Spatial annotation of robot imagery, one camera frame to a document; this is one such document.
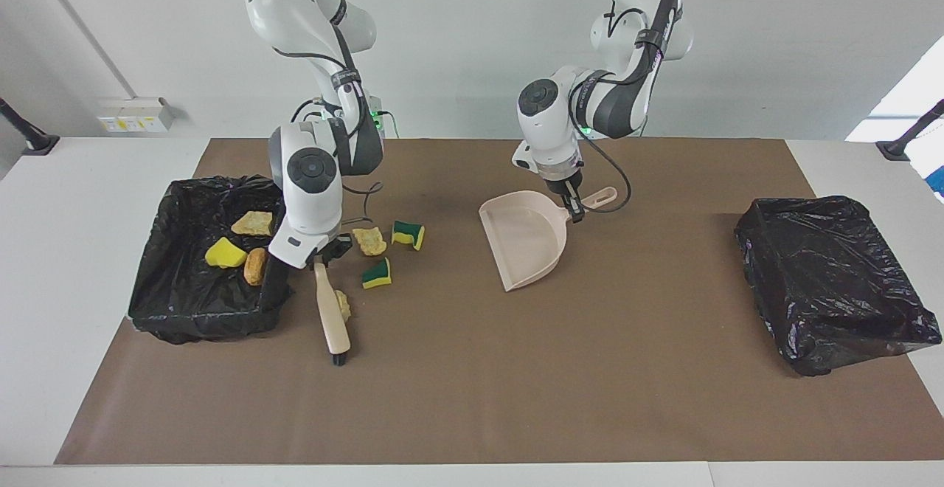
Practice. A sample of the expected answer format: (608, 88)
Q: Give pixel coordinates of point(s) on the brown oval cork sponge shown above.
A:
(255, 266)

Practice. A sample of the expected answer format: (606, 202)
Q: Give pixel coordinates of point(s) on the beige foam chunk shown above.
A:
(253, 223)
(344, 304)
(370, 242)

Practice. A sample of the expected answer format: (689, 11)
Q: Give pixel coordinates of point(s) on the black stand pole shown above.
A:
(907, 136)
(26, 131)

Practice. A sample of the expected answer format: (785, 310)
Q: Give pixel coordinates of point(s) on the green yellow notched sponge piece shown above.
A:
(408, 235)

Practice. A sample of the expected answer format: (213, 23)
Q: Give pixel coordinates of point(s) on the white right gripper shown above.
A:
(302, 243)

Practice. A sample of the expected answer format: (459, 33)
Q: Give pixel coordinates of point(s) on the black bag lined bin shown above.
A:
(184, 302)
(833, 280)

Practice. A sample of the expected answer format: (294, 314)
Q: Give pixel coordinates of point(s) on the beige plastic dustpan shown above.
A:
(523, 243)

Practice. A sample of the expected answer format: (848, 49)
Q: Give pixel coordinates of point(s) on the brown paper table mat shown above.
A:
(590, 398)

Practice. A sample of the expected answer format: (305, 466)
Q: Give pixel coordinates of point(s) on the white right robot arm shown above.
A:
(280, 7)

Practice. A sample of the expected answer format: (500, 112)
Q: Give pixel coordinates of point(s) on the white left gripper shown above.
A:
(549, 166)

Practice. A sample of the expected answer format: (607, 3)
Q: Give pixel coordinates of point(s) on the white panel blue edge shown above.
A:
(931, 166)

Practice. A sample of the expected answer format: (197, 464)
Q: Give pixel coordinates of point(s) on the beige hand brush black bristles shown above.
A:
(332, 317)

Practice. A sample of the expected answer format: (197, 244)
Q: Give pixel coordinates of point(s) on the white wall power socket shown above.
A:
(136, 114)

